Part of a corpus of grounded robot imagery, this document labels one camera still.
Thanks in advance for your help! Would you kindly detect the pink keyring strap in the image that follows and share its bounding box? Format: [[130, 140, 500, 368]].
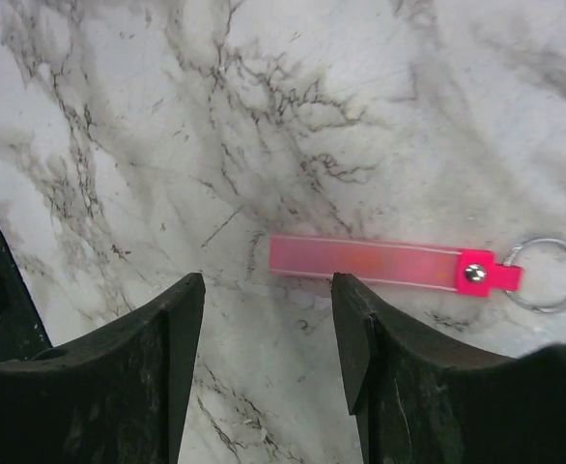
[[268, 233, 566, 314]]

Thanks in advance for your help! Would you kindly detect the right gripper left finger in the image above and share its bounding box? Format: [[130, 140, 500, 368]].
[[0, 273, 206, 463]]

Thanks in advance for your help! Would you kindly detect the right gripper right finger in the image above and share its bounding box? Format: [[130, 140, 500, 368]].
[[331, 274, 566, 463]]

